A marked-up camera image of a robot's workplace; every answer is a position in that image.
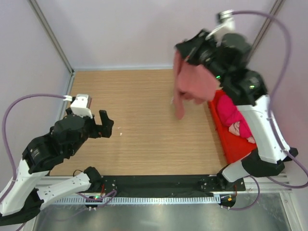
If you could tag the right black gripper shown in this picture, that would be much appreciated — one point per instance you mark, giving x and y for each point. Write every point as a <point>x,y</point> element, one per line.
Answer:
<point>193,50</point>

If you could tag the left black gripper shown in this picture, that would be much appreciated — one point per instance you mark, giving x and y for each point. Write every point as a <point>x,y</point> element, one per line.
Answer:
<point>96,127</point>

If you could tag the salmon pink t shirt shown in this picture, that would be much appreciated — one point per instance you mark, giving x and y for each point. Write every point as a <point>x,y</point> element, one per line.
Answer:
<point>191,83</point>

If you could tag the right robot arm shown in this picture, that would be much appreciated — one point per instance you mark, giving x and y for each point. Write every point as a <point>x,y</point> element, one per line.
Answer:
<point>227,60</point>

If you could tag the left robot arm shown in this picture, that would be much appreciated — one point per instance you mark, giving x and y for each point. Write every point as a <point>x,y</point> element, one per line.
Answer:
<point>25,200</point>

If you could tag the magenta t shirt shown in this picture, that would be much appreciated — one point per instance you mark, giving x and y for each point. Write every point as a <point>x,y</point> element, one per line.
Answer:
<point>229,114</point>

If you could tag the light pink t shirt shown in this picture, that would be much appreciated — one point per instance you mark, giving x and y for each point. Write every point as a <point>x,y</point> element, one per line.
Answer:
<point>238,130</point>

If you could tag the red plastic bin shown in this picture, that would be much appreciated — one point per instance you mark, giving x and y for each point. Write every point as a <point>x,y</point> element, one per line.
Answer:
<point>234,147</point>

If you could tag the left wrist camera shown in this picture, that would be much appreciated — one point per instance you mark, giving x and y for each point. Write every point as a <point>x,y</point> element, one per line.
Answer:
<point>81,105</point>

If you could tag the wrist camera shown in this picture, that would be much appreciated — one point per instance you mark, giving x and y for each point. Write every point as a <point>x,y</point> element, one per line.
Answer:
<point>81,105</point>
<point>226,24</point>

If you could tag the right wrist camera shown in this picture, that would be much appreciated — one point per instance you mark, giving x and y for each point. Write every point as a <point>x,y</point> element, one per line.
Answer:
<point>226,24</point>

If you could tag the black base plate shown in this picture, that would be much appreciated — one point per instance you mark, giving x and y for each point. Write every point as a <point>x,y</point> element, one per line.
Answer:
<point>169,186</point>

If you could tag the right aluminium corner post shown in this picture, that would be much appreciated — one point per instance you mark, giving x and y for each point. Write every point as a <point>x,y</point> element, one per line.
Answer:
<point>275,9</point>

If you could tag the aluminium corner post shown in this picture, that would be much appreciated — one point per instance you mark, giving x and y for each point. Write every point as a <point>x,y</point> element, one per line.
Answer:
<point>275,9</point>
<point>48,30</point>

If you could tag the left aluminium corner post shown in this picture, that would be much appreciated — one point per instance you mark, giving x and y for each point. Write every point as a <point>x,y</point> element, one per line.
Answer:
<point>48,30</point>

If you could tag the slotted cable duct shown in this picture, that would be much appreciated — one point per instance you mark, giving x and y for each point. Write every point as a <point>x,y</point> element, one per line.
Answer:
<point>78,200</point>

